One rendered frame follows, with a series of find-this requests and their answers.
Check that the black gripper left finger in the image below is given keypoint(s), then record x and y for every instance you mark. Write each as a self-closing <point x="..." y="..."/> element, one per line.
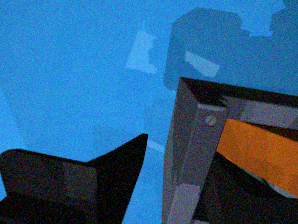
<point x="101" y="187"/>

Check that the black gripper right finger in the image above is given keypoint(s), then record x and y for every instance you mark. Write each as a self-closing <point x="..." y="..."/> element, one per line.
<point x="233" y="196"/>

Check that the orange block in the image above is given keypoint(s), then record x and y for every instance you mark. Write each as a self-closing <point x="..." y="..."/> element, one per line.
<point x="270" y="152"/>

